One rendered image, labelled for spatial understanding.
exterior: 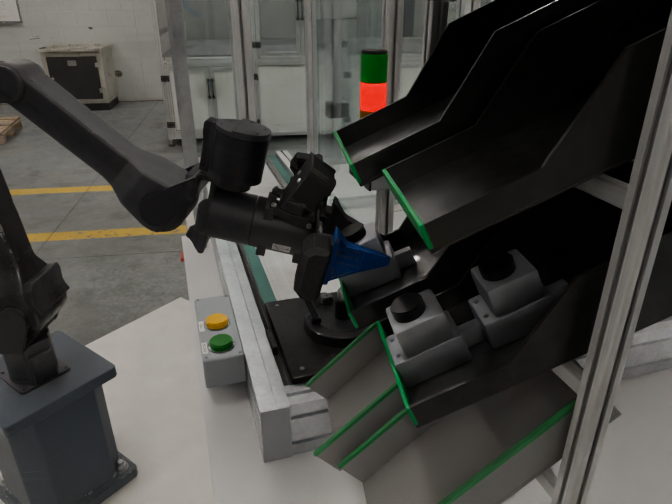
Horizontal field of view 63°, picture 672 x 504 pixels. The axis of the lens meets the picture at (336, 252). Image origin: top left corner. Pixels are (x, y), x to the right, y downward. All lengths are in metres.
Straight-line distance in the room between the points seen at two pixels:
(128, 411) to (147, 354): 0.16
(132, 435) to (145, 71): 8.17
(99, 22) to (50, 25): 0.66
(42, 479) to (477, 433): 0.55
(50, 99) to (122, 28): 8.33
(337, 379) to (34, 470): 0.40
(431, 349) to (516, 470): 0.13
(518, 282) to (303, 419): 0.48
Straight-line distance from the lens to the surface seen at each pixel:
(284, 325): 0.99
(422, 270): 0.62
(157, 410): 1.03
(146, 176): 0.59
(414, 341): 0.48
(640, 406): 1.12
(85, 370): 0.81
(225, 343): 0.96
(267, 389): 0.88
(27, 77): 0.64
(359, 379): 0.76
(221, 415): 0.99
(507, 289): 0.48
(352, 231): 0.61
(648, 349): 1.17
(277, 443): 0.88
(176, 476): 0.91
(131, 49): 8.96
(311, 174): 0.56
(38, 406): 0.77
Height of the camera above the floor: 1.51
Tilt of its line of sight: 26 degrees down
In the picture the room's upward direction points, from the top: straight up
